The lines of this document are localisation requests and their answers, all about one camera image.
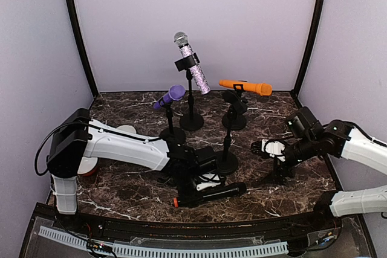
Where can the left black corner post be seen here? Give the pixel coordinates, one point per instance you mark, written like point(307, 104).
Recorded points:
point(74, 21)

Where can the black table front rail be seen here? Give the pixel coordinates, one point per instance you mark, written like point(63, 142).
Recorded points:
point(292, 227)

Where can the white cable duct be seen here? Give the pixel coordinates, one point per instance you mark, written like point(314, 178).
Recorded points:
point(120, 249)

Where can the black microphone orange cap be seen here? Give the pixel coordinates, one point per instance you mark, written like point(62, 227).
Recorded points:
point(231, 190)

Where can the orange toy microphone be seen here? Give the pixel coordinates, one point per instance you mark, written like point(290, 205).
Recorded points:
point(262, 89)

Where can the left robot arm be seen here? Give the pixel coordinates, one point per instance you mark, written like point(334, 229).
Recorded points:
point(79, 136)

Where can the black corner post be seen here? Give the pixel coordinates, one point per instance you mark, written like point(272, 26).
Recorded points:
point(74, 21)
point(315, 20)

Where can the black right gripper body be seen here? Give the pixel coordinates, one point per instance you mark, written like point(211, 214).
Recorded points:
point(278, 165)

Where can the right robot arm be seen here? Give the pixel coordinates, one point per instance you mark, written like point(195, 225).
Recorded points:
point(342, 139)

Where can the white bowl black rim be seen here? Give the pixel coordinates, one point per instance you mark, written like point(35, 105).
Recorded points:
point(127, 128)

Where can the tall stand large clip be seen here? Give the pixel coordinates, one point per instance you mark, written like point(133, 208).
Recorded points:
point(191, 120)

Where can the right black corner post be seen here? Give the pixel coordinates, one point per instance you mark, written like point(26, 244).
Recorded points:
point(315, 20)

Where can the small black stand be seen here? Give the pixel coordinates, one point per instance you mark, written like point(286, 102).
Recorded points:
point(240, 121)
point(227, 162)

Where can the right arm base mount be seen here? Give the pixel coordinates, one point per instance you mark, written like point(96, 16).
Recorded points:
point(322, 213)

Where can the white cup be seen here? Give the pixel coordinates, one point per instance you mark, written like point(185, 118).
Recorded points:
point(87, 170)

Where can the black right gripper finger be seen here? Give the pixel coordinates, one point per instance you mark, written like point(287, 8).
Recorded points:
point(270, 178)
point(282, 180)

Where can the black stand ring clip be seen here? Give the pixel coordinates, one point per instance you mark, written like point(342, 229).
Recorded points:
point(171, 132)

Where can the purple toy microphone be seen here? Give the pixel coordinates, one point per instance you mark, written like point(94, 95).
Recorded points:
point(174, 94)

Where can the glitter microphone silver head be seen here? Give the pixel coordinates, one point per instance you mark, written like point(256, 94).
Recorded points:
point(181, 40)

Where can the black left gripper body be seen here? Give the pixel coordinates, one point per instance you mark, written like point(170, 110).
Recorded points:
point(187, 190)

